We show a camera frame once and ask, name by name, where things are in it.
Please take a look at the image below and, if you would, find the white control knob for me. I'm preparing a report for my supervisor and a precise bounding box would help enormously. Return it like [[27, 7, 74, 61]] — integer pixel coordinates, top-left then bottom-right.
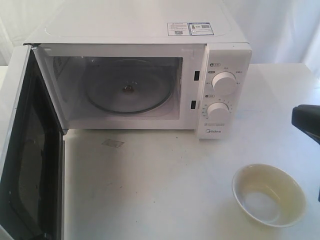
[[207, 102, 230, 121], [211, 71, 237, 93]]

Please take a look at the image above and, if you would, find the glass microwave turntable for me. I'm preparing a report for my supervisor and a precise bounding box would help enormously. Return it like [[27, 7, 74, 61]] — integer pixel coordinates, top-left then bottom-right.
[[85, 66, 173, 114]]

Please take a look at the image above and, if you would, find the cream ceramic bowl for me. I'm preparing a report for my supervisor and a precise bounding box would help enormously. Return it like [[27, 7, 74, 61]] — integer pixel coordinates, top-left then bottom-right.
[[231, 163, 307, 229]]

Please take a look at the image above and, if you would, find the white microwave oven body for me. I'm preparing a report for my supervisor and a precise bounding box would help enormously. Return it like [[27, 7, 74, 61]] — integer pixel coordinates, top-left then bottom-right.
[[25, 0, 252, 139]]

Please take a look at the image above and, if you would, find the upper white control knob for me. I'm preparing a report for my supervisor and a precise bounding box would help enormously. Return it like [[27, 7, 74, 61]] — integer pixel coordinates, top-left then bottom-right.
[[211, 71, 237, 93]]

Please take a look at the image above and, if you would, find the lower white control knob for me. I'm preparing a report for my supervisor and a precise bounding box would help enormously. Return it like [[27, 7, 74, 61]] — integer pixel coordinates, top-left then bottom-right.
[[207, 102, 230, 121]]

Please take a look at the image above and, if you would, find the white microwave door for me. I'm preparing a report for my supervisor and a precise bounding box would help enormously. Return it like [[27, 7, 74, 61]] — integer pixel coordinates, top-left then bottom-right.
[[0, 45, 65, 240]]

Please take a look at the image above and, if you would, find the blue white warning sticker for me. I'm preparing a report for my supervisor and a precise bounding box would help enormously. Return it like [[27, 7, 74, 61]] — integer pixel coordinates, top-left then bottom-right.
[[167, 22, 214, 36]]

